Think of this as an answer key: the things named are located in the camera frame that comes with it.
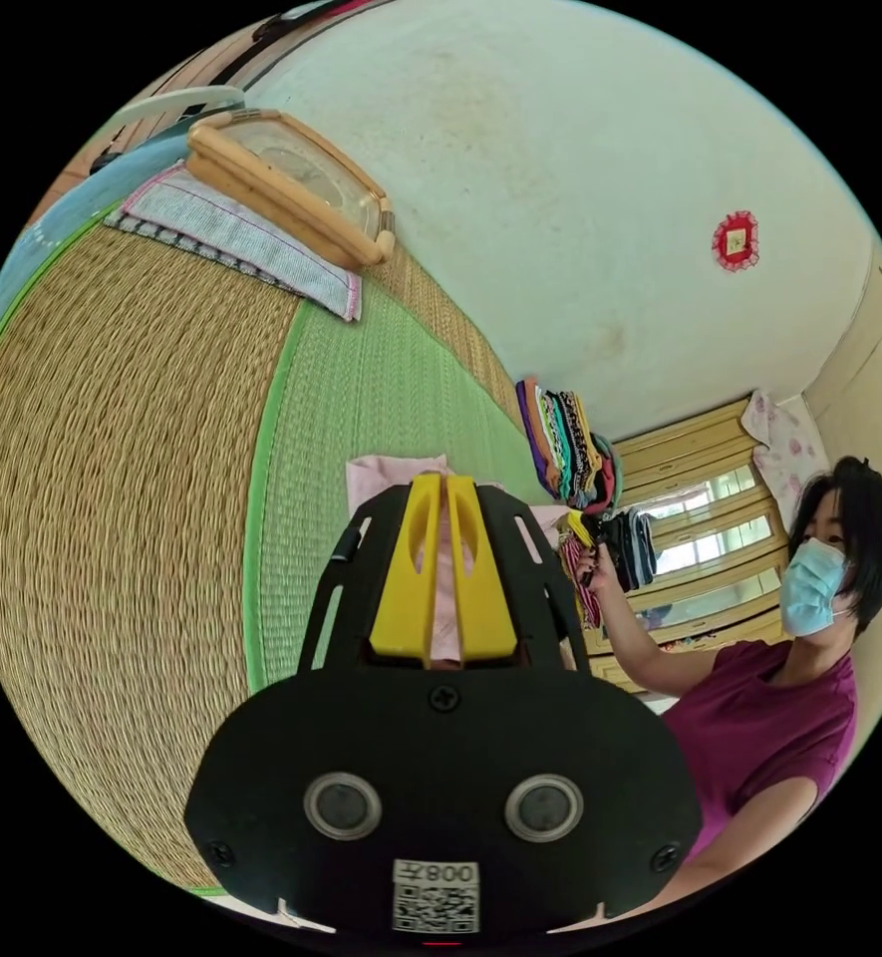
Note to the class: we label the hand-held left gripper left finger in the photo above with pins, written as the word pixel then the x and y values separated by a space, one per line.
pixel 403 591

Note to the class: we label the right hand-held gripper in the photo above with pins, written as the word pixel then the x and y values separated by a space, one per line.
pixel 603 542

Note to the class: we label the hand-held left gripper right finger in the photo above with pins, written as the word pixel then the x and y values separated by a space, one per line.
pixel 485 598

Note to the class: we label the pink t-shirt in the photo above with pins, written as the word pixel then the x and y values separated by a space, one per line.
pixel 381 475

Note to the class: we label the person's right forearm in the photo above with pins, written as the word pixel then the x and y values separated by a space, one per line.
pixel 653 650

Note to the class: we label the person's right hand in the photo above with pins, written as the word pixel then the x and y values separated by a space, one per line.
pixel 606 574

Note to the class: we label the pile of clothes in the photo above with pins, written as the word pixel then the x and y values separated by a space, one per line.
pixel 567 441

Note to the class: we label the yellow framed window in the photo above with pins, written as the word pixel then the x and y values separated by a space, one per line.
pixel 709 523

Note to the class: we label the pink floral curtain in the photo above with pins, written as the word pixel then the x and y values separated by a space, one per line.
pixel 784 448

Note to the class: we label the person's body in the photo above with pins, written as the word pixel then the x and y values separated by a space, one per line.
pixel 784 710

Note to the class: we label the folded striped grey towel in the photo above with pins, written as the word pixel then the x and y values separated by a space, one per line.
pixel 239 232

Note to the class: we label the red wall ornament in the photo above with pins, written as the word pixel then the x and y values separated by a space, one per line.
pixel 736 241

